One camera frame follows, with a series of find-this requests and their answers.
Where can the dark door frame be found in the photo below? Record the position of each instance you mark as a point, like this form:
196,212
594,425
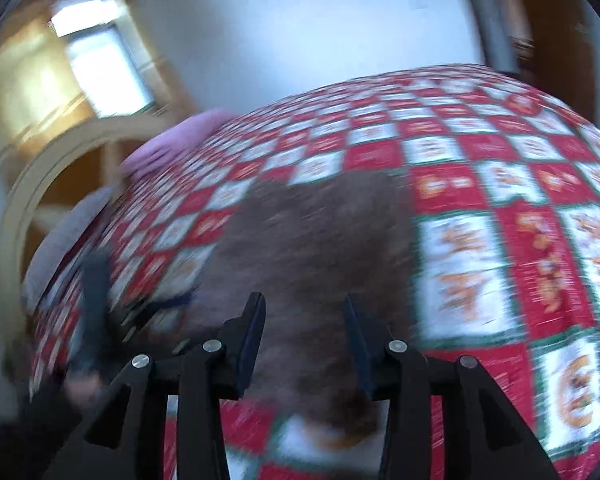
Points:
497,47

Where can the window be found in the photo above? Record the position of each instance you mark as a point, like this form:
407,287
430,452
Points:
100,58

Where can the brown wooden door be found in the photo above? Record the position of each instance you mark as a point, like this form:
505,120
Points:
562,59

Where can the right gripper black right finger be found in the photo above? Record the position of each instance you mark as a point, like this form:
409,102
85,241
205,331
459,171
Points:
484,436

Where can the cream and brown headboard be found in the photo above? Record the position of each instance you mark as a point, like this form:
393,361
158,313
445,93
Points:
75,163

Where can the red checkered patchwork bedspread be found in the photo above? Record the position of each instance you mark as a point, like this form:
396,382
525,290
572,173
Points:
506,187

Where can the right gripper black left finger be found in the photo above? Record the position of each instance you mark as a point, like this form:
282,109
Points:
123,438

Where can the folded pink blanket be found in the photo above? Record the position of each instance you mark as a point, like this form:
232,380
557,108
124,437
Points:
173,143

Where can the striped pillow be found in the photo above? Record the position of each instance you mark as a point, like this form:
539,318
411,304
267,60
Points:
64,228

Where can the brown knitted sweater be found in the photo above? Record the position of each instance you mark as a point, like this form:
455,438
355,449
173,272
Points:
305,248

